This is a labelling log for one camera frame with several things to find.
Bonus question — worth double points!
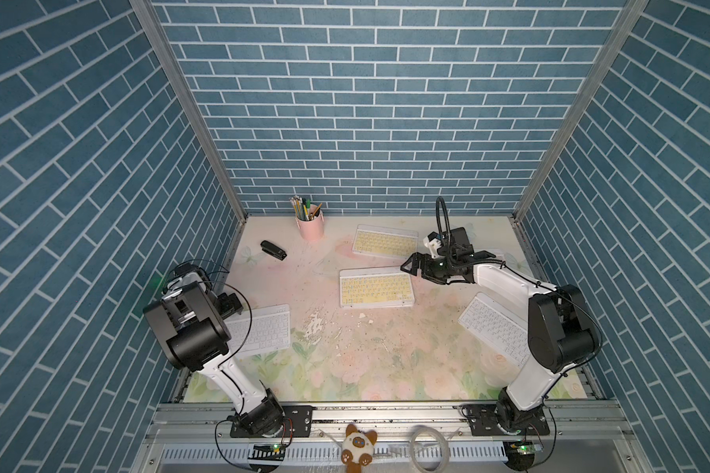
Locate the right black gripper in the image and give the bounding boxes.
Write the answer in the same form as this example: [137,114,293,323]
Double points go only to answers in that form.
[400,253,456,285]

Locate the white keyboard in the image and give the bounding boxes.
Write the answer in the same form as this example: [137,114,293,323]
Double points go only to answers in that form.
[459,292,531,368]
[225,305,291,359]

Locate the yellow keyboard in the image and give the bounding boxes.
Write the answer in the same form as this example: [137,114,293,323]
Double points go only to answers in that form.
[352,225,418,260]
[339,267,415,309]

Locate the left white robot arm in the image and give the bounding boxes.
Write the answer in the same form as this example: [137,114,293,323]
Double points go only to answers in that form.
[143,262,286,437]

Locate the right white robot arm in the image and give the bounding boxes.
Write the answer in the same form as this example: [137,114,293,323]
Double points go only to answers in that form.
[400,251,602,434]

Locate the pink keyboard right back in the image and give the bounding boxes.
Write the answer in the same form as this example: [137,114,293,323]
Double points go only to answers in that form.
[471,250,506,266]

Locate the pink pencil cup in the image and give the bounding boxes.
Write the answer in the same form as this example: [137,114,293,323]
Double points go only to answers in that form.
[296,215,325,242]

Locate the pencils in cup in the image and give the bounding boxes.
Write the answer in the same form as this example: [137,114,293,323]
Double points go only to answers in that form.
[290,195,321,222]

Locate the plush toy cat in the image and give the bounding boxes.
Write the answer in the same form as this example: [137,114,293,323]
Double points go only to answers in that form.
[340,424,378,473]

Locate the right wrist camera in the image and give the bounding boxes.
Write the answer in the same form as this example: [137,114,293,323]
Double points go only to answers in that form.
[423,227,475,259]

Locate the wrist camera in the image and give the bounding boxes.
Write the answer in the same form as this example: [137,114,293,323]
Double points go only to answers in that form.
[162,262,213,297]
[423,227,475,259]

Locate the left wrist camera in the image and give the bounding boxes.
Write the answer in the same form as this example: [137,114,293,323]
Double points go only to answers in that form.
[162,262,213,297]

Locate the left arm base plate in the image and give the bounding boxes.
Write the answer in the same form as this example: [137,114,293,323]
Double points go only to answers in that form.
[230,404,315,439]

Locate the aluminium front rail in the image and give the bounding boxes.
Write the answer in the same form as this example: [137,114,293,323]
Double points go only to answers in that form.
[133,400,650,472]

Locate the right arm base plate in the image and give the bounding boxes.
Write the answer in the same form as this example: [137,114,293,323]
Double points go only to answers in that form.
[458,403,550,437]

